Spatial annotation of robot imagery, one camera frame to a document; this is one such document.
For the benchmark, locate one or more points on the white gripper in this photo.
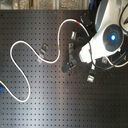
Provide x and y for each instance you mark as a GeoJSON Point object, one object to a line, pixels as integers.
{"type": "Point", "coordinates": [85, 57]}

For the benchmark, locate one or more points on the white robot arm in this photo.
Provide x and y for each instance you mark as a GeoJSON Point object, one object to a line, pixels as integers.
{"type": "Point", "coordinates": [111, 27]}

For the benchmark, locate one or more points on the black perforated breadboard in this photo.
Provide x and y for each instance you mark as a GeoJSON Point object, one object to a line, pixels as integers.
{"type": "Point", "coordinates": [39, 94]}

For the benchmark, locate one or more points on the blue connector plug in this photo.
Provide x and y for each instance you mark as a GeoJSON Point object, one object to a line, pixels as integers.
{"type": "Point", "coordinates": [2, 88]}

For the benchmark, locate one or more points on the grey cable clip centre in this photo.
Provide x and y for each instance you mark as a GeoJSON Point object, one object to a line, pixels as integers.
{"type": "Point", "coordinates": [71, 49]}

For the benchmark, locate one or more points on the grey cable clip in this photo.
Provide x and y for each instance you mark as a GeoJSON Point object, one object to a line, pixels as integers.
{"type": "Point", "coordinates": [71, 49]}
{"type": "Point", "coordinates": [42, 52]}
{"type": "Point", "coordinates": [73, 35]}

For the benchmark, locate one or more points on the grey cable clip upper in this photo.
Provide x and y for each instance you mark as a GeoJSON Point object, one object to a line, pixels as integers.
{"type": "Point", "coordinates": [73, 35]}

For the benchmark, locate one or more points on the grey cable clip left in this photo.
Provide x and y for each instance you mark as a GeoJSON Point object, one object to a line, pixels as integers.
{"type": "Point", "coordinates": [42, 52]}

